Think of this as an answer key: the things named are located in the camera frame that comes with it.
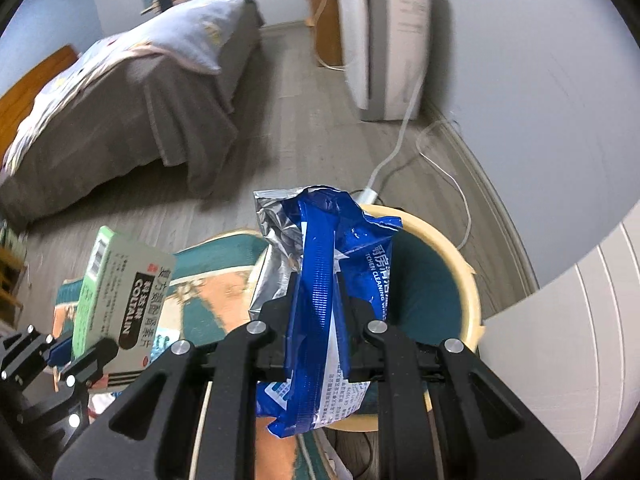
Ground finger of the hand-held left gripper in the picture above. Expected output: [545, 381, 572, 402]
[55, 337, 121, 398]
[0, 325, 77, 386]

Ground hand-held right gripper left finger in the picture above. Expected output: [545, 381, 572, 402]
[52, 271, 302, 480]

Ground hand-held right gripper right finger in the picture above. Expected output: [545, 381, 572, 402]
[339, 269, 582, 480]

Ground blue wet wipes packet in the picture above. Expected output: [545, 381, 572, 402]
[252, 186, 403, 438]

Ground green medicine box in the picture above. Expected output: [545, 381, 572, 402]
[71, 226, 177, 391]

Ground beige round waste bin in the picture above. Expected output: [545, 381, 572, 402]
[248, 203, 486, 433]

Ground blue and silver blister pack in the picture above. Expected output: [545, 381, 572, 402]
[148, 329, 174, 364]

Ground patterned horse tablecloth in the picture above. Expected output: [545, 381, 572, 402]
[54, 230, 353, 480]

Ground wooden chair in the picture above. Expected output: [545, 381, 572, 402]
[0, 219, 27, 323]

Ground white panelled door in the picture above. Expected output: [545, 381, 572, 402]
[481, 219, 640, 480]

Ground bed with grey cover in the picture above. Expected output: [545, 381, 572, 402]
[0, 0, 266, 228]

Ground wooden headboard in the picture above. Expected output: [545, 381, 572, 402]
[0, 44, 81, 161]

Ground white air purifier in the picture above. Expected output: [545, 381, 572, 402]
[335, 0, 434, 122]

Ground wooden nightstand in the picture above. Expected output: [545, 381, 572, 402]
[305, 0, 347, 68]

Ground light floral quilt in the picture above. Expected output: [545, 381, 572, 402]
[2, 0, 252, 173]

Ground thin white looped cable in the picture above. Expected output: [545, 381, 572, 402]
[416, 119, 474, 252]

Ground white power cable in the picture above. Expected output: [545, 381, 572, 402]
[367, 65, 427, 196]

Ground pale cable by nightstand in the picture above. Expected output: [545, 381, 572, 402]
[314, 0, 347, 72]

